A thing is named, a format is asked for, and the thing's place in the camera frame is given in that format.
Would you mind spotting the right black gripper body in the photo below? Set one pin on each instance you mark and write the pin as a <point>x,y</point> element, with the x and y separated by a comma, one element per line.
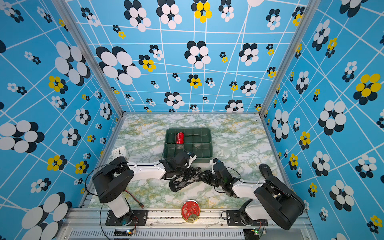
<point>212,179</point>

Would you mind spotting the red round tin lid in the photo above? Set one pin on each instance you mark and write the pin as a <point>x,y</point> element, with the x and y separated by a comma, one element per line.
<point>190,211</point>

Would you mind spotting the red soda can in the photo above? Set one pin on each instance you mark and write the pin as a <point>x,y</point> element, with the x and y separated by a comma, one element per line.
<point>180,138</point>

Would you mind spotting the black computer mouse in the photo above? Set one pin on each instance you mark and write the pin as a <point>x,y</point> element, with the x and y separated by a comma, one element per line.
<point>265,170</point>

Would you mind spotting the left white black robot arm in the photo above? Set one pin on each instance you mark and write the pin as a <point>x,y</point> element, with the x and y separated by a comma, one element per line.
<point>112,179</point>

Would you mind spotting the black grey argyle sock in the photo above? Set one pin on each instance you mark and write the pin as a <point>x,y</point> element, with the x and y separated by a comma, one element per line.
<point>188,177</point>

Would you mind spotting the white square clock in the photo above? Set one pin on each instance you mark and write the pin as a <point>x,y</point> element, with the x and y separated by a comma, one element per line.
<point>120,152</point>

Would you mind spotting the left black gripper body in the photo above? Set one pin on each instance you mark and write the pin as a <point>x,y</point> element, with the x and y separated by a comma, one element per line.
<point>179,171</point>

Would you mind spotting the dark green roll in tray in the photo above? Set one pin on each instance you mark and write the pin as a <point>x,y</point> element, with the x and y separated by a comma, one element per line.
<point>171,138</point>

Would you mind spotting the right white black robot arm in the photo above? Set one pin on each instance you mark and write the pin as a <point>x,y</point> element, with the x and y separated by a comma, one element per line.
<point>271,197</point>

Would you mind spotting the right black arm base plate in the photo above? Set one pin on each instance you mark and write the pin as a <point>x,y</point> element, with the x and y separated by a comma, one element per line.
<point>235,218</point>

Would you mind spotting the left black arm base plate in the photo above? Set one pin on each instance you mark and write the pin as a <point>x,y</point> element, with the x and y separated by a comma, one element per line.
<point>132,218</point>

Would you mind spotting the green compartment tray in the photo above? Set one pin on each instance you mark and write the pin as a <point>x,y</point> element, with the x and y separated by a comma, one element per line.
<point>196,140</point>

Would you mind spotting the aluminium front rail frame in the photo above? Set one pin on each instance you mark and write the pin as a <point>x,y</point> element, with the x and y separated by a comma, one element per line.
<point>168,224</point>

